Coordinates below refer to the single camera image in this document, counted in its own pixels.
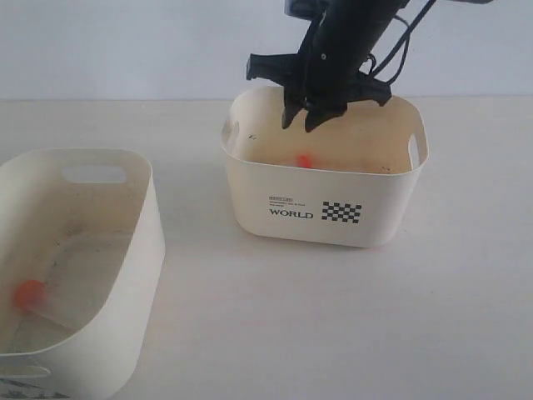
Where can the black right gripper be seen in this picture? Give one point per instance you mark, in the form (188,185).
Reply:
(324,75)

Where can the cream bin with WORLD label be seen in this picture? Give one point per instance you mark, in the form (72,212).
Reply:
(371,157)

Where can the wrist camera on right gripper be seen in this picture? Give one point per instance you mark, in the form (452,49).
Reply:
(303,9)

